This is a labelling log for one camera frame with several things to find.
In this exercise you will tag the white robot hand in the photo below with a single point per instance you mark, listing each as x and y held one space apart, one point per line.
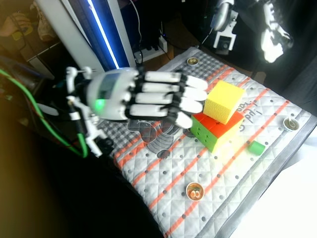
275 42
111 94

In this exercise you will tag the yellow block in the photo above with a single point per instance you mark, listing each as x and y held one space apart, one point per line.
223 104

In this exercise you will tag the Rubik's cube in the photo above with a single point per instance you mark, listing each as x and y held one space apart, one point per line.
205 134

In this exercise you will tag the white power strip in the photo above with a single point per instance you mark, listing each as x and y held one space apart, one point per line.
149 53

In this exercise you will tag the white column blue light strip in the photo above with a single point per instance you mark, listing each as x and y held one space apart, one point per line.
74 37

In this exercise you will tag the small bowl with spoon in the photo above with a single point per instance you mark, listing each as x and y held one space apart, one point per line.
291 124

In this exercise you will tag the small bowl orange soup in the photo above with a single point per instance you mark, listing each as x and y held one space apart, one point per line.
192 61

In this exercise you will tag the grey bear print quilt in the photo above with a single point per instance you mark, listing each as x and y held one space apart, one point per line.
173 173

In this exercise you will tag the green cup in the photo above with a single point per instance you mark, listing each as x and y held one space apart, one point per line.
256 148

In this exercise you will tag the small bowl with egg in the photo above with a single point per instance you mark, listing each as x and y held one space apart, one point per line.
195 192

